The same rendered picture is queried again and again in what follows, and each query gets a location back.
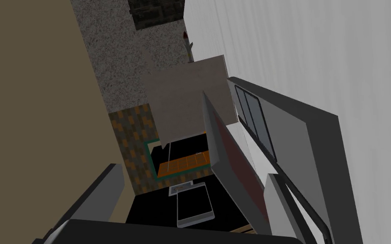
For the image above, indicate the grey appliance door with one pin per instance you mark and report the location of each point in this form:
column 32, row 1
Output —
column 227, row 162

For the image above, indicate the dark wall picture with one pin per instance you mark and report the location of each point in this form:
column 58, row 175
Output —
column 156, row 12

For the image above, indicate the small grey flat box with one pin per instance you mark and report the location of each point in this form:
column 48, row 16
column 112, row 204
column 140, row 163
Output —
column 178, row 189

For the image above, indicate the dark grey appliance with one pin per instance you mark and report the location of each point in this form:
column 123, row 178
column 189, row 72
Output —
column 311, row 152

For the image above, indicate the orange patterned rug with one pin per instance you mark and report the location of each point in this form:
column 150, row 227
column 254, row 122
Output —
column 134, row 142

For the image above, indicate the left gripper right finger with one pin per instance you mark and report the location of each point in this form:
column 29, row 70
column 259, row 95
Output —
column 278, row 206

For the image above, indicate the beige cabinet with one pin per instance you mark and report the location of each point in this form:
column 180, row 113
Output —
column 185, row 101

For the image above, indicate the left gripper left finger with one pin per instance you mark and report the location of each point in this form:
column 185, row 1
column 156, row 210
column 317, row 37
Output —
column 97, row 200

